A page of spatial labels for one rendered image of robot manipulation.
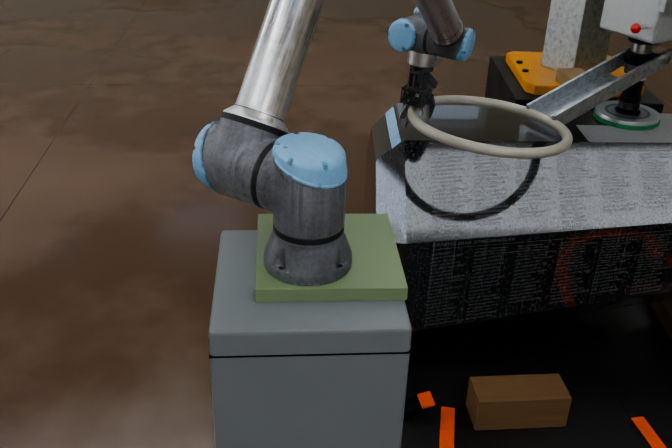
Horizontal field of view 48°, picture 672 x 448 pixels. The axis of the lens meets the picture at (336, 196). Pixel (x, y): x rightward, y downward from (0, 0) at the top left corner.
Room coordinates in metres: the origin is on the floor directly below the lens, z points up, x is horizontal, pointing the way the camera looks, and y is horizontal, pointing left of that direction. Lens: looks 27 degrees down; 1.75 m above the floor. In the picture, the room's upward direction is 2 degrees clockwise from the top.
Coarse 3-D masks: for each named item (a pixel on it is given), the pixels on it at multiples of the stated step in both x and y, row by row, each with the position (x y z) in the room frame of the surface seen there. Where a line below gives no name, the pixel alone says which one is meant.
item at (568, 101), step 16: (608, 64) 2.44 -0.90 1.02; (624, 64) 2.49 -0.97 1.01; (656, 64) 2.40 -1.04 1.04; (576, 80) 2.36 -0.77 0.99; (592, 80) 2.41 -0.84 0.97; (608, 80) 2.40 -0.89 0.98; (624, 80) 2.32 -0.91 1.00; (640, 80) 2.37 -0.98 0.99; (544, 96) 2.29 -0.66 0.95; (560, 96) 2.33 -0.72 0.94; (576, 96) 2.33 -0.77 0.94; (592, 96) 2.25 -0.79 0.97; (608, 96) 2.29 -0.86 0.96; (544, 112) 2.27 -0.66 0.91; (560, 112) 2.18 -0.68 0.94; (576, 112) 2.21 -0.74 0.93
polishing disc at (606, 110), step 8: (600, 104) 2.51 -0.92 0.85; (608, 104) 2.51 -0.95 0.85; (616, 104) 2.51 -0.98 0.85; (640, 104) 2.52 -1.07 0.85; (600, 112) 2.43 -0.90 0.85; (608, 112) 2.43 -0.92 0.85; (616, 112) 2.43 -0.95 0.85; (640, 112) 2.44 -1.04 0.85; (648, 112) 2.44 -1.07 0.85; (656, 112) 2.45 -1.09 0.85; (608, 120) 2.38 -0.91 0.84; (616, 120) 2.36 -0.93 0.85; (624, 120) 2.36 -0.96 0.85; (632, 120) 2.36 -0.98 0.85; (640, 120) 2.36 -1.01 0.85; (648, 120) 2.37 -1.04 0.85; (656, 120) 2.37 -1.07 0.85
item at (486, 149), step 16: (448, 96) 2.30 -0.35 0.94; (464, 96) 2.32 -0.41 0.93; (416, 112) 2.10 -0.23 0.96; (512, 112) 2.29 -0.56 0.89; (528, 112) 2.25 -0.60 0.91; (416, 128) 2.01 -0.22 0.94; (432, 128) 1.96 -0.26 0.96; (560, 128) 2.11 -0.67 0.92; (448, 144) 1.90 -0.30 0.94; (464, 144) 1.88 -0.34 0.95; (480, 144) 1.87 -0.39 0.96; (560, 144) 1.94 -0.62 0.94
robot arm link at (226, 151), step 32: (288, 0) 1.58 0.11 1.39; (320, 0) 1.61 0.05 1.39; (288, 32) 1.54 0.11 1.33; (256, 64) 1.52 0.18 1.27; (288, 64) 1.52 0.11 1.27; (256, 96) 1.48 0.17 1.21; (288, 96) 1.51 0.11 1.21; (224, 128) 1.45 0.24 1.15; (256, 128) 1.43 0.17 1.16; (192, 160) 1.45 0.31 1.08; (224, 160) 1.41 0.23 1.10; (256, 160) 1.38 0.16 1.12; (224, 192) 1.41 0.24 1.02
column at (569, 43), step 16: (560, 0) 3.14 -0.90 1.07; (576, 0) 3.07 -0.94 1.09; (592, 0) 3.05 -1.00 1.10; (560, 16) 3.13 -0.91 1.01; (576, 16) 3.06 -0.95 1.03; (592, 16) 3.05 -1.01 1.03; (560, 32) 3.12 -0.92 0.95; (576, 32) 3.04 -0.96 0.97; (592, 32) 3.06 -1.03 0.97; (608, 32) 3.11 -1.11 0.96; (544, 48) 3.18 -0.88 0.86; (560, 48) 3.11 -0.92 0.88; (576, 48) 3.03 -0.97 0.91; (592, 48) 3.07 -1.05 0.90; (544, 64) 3.17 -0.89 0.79; (560, 64) 3.09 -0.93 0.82; (576, 64) 3.03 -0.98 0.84; (592, 64) 3.08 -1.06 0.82
